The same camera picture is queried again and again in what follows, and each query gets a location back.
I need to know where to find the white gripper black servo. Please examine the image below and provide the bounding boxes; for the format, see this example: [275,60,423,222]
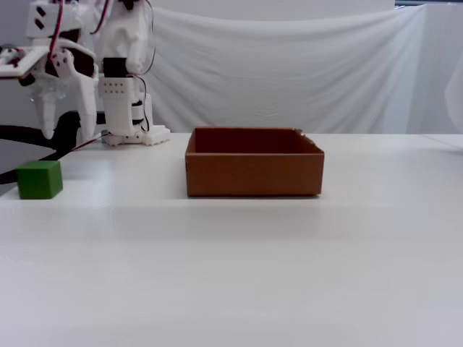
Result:
[30,35,99,144]

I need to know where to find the green cube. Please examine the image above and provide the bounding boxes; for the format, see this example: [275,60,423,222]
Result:
[17,160,64,200]

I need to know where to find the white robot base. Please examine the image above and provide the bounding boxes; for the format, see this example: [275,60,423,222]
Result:
[101,124,171,147]

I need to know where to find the brown cardboard box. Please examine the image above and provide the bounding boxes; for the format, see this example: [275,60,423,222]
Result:
[184,127,326,198]

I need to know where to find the black chair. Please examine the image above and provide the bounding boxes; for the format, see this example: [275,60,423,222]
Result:
[0,111,82,197]

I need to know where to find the white cloth backdrop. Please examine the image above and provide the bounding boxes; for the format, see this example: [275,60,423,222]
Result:
[143,0,463,135]

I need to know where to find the red white cable on table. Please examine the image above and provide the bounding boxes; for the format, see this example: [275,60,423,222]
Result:
[69,131,110,153]

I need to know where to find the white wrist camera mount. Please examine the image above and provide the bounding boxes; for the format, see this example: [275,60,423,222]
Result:
[0,45,50,87]

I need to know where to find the red gripper servo cable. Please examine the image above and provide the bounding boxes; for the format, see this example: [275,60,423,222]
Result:
[48,0,66,61]

